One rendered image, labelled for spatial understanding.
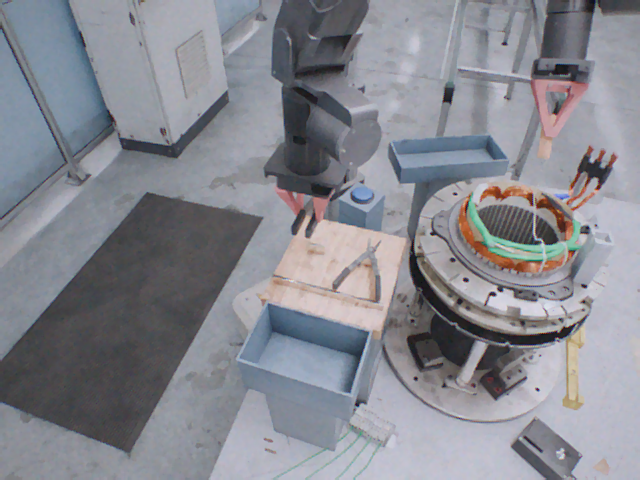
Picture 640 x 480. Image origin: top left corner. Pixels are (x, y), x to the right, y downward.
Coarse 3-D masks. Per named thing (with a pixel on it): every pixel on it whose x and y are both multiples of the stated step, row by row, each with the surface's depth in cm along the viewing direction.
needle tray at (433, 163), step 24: (408, 144) 99; (432, 144) 100; (456, 144) 101; (480, 144) 102; (408, 168) 91; (432, 168) 92; (456, 168) 93; (480, 168) 93; (504, 168) 94; (432, 192) 98
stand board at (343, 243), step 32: (320, 224) 78; (288, 256) 73; (320, 256) 73; (352, 256) 73; (384, 256) 73; (288, 288) 68; (352, 288) 68; (384, 288) 68; (352, 320) 64; (384, 320) 66
